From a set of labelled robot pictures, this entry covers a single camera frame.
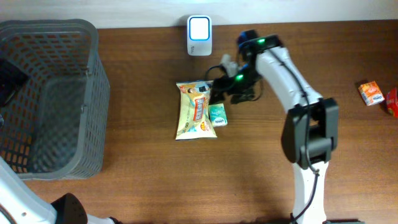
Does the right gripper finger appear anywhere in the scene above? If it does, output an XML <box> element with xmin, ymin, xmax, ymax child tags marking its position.
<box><xmin>209</xmin><ymin>91</ymin><xmax>225</xmax><ymax>105</ymax></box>
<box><xmin>230</xmin><ymin>94</ymin><xmax>255</xmax><ymax>105</ymax></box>

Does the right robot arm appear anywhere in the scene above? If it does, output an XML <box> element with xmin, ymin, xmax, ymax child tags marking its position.
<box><xmin>210</xmin><ymin>30</ymin><xmax>339</xmax><ymax>223</ymax></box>

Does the white barcode scanner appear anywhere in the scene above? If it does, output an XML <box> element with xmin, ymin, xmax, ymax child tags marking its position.
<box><xmin>187</xmin><ymin>15</ymin><xmax>213</xmax><ymax>56</ymax></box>

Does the red Hacks candy bag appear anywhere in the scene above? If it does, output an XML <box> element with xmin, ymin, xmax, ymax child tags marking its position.
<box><xmin>386</xmin><ymin>87</ymin><xmax>398</xmax><ymax>118</ymax></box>

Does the grey plastic mesh basket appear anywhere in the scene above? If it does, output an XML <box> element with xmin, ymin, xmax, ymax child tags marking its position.
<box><xmin>1</xmin><ymin>19</ymin><xmax>110</xmax><ymax>180</ymax></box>

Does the orange tissue pack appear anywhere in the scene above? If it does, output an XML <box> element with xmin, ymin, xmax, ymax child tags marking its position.
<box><xmin>358</xmin><ymin>81</ymin><xmax>385</xmax><ymax>106</ymax></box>

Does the green tissue pack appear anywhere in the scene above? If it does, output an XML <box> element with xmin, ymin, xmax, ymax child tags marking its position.
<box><xmin>209</xmin><ymin>103</ymin><xmax>228</xmax><ymax>127</ymax></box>

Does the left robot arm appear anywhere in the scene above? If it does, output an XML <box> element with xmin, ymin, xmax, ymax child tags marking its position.
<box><xmin>1</xmin><ymin>59</ymin><xmax>120</xmax><ymax>224</ymax></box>

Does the yellow snack bag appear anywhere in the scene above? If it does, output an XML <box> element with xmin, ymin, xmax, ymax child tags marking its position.
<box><xmin>175</xmin><ymin>80</ymin><xmax>217</xmax><ymax>141</ymax></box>

